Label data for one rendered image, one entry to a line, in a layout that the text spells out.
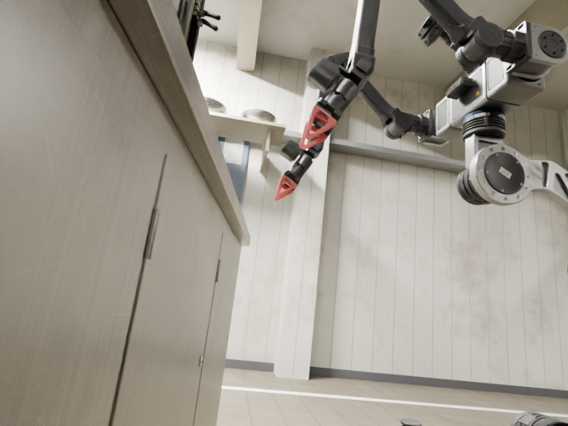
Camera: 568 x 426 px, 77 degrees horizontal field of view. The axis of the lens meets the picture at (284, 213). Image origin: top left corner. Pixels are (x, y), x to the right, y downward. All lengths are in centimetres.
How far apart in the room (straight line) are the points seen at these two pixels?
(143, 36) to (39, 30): 11
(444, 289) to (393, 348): 88
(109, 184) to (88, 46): 10
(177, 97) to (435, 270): 411
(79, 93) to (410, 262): 408
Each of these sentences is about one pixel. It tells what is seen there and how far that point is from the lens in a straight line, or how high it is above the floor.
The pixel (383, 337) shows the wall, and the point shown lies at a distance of 409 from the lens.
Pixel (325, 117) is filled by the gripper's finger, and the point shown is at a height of 109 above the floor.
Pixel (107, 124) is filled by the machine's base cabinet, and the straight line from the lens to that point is 31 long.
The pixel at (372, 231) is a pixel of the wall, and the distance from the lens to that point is 410.
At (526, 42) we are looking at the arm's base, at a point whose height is 143.
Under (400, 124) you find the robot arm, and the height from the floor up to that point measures 141.
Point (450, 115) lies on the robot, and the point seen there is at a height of 142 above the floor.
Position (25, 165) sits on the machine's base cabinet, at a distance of 24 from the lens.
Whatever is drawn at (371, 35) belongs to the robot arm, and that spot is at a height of 137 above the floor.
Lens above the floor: 66
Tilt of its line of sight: 14 degrees up
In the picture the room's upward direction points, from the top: 7 degrees clockwise
